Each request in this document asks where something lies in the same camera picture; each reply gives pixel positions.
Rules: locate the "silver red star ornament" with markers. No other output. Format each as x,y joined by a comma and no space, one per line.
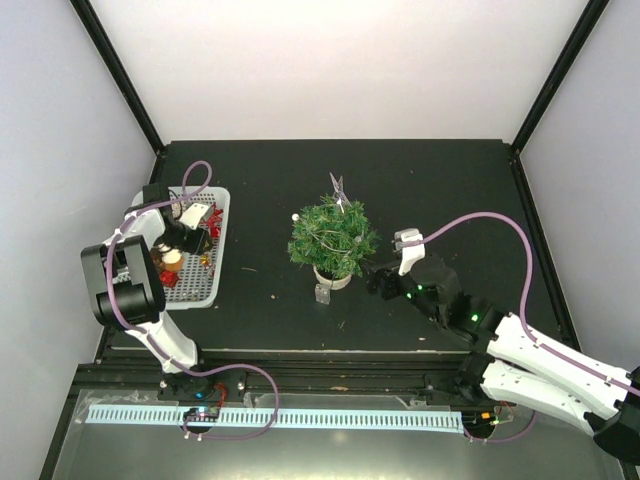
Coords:
339,196

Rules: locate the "small green christmas tree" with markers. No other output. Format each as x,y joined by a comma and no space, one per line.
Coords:
333,237

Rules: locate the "light blue cable duct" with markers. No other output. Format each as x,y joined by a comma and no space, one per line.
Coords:
284,418

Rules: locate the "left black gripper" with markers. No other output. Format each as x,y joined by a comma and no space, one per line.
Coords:
195,246

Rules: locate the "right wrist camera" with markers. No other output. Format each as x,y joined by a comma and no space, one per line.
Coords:
409,248

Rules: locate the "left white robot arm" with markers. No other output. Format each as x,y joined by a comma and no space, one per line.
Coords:
123,275

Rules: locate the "white round wooden ornament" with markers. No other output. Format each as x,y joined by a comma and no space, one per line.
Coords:
172,260

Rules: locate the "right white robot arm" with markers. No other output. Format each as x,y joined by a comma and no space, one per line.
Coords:
516,364

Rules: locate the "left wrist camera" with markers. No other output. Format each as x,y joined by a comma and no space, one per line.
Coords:
193,215

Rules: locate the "white plastic basket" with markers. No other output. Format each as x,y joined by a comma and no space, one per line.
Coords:
200,285

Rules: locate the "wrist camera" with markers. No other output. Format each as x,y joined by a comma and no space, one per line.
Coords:
193,215
409,248

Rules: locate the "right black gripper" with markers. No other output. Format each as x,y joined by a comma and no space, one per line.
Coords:
373,281

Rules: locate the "brown pine cone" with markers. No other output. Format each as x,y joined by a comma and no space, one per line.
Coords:
156,257

